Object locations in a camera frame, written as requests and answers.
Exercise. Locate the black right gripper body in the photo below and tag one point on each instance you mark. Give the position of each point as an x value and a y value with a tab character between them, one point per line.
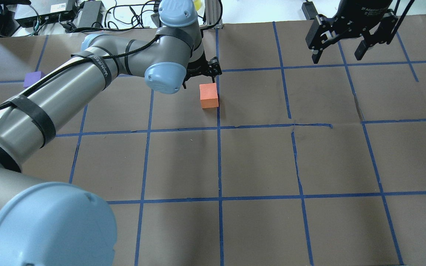
361	13

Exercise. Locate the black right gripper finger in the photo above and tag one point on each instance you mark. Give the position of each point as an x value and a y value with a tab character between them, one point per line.
364	46
318	51

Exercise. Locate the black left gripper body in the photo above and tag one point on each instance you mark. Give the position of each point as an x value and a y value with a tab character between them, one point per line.
201	67

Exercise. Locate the orange foam block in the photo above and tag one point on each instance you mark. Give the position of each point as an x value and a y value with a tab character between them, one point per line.
209	97

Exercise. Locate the brown paper table mat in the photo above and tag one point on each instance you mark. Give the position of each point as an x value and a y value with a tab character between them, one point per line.
389	92

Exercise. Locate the black power adapter brick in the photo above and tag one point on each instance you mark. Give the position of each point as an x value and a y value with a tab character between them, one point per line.
91	14

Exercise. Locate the purple foam block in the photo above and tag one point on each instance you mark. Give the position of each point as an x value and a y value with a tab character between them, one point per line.
32	77

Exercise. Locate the aluminium frame post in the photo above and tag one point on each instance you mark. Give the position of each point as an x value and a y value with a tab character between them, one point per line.
213	14

